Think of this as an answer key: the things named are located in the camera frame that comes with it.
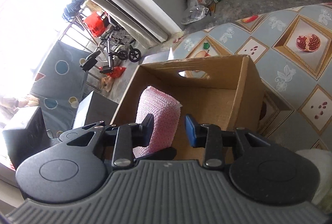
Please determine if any pink knitted cloth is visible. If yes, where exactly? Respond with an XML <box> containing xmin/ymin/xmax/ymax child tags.
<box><xmin>133</xmin><ymin>86</ymin><xmax>182</xmax><ymax>158</ymax></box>

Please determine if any brown cardboard box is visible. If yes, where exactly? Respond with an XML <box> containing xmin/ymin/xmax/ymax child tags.
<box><xmin>111</xmin><ymin>55</ymin><xmax>264</xmax><ymax>161</ymax></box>

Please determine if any blue patterned folded mat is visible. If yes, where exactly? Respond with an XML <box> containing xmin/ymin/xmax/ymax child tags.
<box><xmin>30</xmin><ymin>41</ymin><xmax>89</xmax><ymax>136</ymax></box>

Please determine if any wheelchair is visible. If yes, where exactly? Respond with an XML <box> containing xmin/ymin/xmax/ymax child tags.
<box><xmin>81</xmin><ymin>12</ymin><xmax>142</xmax><ymax>75</ymax></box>

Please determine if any red plastic container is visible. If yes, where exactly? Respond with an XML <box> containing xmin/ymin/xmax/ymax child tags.
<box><xmin>83</xmin><ymin>12</ymin><xmax>106</xmax><ymax>37</ymax></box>

